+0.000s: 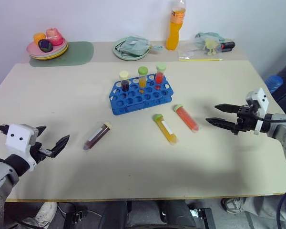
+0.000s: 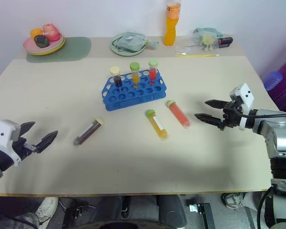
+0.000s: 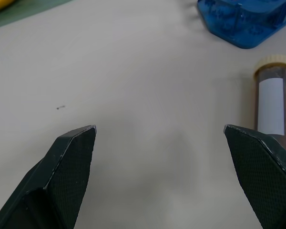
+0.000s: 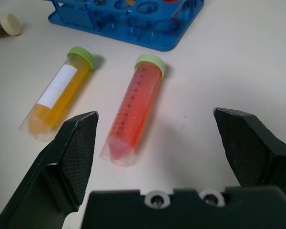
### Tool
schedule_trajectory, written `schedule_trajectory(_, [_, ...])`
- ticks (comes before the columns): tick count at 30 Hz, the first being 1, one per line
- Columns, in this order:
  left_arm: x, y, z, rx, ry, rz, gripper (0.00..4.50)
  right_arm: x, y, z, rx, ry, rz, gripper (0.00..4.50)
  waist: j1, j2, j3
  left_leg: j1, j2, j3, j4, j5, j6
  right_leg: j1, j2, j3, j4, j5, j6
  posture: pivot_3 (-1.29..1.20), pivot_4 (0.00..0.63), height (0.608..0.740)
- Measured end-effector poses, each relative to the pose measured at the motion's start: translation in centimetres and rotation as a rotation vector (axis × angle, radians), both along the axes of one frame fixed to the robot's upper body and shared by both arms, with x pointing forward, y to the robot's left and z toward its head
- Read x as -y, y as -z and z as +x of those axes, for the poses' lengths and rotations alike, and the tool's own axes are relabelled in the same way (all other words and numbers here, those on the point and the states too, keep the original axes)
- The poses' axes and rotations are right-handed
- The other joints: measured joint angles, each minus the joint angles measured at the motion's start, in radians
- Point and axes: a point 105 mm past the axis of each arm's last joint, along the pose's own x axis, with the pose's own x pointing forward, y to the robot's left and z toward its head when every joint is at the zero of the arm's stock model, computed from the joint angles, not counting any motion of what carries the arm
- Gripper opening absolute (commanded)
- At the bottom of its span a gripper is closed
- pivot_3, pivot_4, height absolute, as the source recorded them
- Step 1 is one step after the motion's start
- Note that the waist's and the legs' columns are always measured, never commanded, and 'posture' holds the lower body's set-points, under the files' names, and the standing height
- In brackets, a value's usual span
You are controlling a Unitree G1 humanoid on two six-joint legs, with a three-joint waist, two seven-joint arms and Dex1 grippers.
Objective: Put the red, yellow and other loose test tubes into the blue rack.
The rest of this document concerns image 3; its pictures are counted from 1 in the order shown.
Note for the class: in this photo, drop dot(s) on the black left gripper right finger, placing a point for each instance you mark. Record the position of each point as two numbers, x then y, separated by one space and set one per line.
262 176

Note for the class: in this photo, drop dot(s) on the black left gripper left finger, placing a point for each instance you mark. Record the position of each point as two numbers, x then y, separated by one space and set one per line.
59 176

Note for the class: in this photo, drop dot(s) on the tube with cream cap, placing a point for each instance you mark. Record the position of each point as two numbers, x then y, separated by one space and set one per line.
272 100

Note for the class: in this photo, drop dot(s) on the blue plastic tube rack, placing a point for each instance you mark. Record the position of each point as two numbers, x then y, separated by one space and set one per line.
243 21

